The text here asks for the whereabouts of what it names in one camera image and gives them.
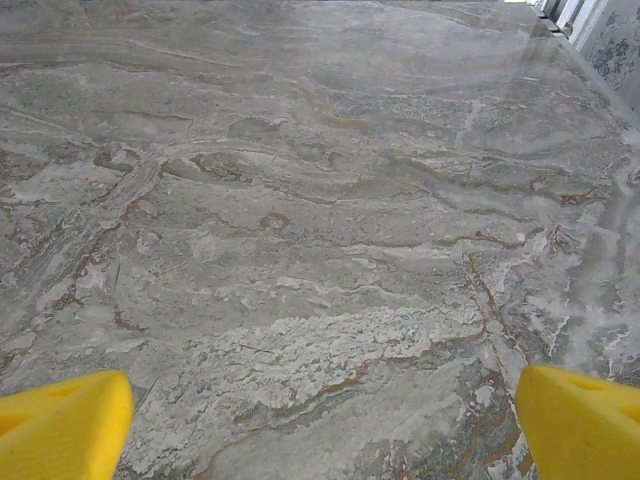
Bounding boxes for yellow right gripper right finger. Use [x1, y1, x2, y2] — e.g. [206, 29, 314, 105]
[514, 364, 640, 480]

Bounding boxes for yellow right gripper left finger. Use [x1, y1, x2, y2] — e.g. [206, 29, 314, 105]
[0, 369, 136, 480]

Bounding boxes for aluminium frame corner post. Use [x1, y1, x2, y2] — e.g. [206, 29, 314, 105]
[529, 0, 614, 54]

